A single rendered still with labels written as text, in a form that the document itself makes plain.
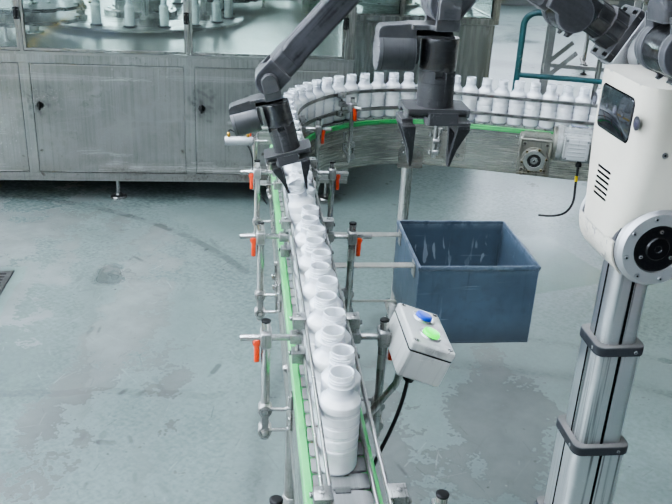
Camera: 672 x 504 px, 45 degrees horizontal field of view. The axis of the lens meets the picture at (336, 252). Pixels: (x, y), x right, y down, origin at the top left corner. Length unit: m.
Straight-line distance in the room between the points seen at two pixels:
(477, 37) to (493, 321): 5.01
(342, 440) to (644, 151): 0.78
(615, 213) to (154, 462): 1.82
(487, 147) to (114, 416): 1.72
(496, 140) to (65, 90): 2.67
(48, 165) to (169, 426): 2.44
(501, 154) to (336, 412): 2.18
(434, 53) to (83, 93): 3.83
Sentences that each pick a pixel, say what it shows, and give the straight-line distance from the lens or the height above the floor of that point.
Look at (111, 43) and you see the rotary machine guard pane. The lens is 4.89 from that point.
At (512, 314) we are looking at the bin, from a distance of 2.15.
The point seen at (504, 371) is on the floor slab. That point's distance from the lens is 3.49.
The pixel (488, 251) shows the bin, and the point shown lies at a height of 0.86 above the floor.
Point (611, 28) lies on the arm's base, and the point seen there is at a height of 1.55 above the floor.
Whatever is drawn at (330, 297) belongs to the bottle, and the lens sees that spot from 1.39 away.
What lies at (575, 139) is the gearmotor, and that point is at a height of 1.02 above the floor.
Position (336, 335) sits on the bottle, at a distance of 1.25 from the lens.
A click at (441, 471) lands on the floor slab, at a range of 2.89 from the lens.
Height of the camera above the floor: 1.78
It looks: 24 degrees down
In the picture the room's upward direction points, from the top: 3 degrees clockwise
